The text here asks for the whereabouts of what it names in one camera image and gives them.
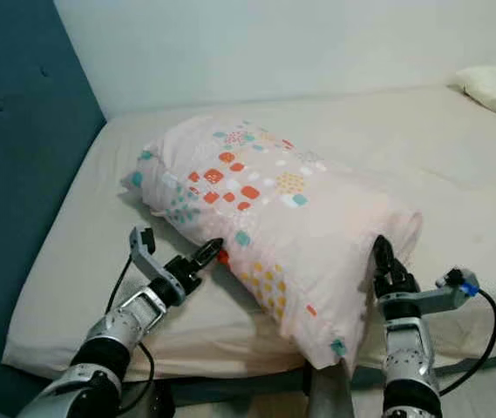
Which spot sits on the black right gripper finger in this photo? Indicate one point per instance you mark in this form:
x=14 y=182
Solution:
x=383 y=257

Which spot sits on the pink patterned pillow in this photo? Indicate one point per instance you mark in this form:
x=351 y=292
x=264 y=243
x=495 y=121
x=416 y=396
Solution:
x=309 y=226

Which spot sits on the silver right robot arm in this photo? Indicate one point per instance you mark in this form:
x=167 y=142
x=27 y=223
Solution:
x=409 y=357

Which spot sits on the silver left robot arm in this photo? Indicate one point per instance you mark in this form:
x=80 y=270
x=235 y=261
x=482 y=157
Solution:
x=117 y=335

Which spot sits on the cream sheeted mattress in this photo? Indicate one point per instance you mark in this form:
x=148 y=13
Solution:
x=457 y=174

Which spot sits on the teal upholstered headboard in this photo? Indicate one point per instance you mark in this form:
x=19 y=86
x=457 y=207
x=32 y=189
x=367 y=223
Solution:
x=21 y=174

